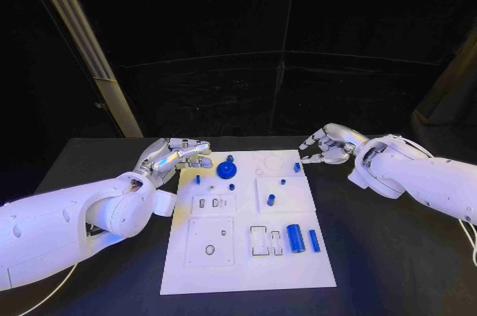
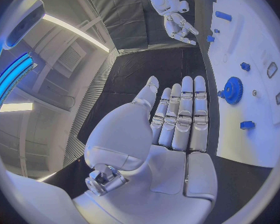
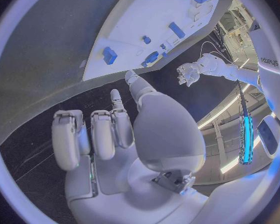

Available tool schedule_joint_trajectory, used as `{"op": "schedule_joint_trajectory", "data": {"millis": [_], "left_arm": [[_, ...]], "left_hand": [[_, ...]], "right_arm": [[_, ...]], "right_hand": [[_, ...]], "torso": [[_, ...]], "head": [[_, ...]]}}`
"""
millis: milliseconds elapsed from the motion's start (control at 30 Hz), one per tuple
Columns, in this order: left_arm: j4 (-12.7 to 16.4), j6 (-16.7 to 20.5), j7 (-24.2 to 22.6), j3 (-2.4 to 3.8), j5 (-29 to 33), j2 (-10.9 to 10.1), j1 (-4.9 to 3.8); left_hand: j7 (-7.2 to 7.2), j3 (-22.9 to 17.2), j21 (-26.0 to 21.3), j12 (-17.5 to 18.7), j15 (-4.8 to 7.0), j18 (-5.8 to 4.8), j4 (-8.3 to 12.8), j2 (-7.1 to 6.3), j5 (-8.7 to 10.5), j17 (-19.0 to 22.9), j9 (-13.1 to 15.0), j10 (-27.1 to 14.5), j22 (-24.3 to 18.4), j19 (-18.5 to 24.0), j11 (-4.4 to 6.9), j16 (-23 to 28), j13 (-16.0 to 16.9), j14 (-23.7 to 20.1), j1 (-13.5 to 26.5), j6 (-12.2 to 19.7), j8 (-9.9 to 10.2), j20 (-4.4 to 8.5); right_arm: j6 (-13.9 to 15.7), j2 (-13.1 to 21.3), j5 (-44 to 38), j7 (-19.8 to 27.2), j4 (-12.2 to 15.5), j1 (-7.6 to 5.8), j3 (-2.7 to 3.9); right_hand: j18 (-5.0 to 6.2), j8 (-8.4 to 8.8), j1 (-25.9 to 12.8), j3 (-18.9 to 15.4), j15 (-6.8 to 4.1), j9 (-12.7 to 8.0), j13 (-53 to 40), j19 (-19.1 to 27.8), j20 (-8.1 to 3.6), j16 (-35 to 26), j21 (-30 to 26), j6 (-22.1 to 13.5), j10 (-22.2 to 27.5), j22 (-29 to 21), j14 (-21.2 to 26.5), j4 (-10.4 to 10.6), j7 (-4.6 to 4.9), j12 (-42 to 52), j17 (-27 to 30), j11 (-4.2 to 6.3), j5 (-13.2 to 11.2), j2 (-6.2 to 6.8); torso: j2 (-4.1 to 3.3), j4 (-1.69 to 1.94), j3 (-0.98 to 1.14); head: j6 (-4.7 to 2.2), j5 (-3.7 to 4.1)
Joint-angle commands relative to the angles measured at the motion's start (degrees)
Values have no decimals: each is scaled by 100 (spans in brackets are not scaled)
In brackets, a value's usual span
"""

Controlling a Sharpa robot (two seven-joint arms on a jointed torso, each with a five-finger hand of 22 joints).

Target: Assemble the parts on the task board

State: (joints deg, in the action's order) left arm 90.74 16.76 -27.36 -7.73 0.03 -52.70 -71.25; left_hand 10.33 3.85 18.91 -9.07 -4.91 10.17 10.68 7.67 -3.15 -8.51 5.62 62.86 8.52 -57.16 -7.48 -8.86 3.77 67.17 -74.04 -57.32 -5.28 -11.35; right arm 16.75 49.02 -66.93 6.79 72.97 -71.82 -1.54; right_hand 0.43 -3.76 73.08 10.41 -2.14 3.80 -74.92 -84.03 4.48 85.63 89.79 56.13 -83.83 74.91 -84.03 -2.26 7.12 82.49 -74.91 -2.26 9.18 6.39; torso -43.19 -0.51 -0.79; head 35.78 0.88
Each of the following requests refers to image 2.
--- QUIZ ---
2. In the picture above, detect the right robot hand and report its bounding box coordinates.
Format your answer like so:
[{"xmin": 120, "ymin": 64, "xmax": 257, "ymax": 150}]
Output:
[{"xmin": 164, "ymin": 12, "xmax": 200, "ymax": 46}]

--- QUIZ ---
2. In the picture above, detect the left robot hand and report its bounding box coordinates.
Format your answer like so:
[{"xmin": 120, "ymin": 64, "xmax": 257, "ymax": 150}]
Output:
[{"xmin": 71, "ymin": 75, "xmax": 219, "ymax": 224}]

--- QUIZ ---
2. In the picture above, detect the glowing light bar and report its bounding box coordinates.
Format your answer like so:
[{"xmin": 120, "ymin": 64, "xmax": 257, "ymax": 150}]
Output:
[{"xmin": 0, "ymin": 51, "xmax": 39, "ymax": 115}]

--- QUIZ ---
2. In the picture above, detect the blue long cylinder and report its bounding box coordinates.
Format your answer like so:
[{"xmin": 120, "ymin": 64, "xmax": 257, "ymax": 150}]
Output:
[{"xmin": 215, "ymin": 10, "xmax": 233, "ymax": 22}]

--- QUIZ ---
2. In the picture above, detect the blue stepped block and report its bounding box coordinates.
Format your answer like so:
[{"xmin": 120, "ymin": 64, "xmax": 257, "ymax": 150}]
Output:
[{"xmin": 239, "ymin": 120, "xmax": 257, "ymax": 130}]

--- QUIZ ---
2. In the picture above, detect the large blue gear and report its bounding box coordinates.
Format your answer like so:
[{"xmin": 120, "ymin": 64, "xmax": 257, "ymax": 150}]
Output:
[{"xmin": 217, "ymin": 76, "xmax": 244, "ymax": 106}]

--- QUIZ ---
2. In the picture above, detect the white task board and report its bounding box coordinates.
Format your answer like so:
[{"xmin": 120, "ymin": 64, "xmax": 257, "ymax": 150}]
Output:
[{"xmin": 206, "ymin": 0, "xmax": 280, "ymax": 169}]

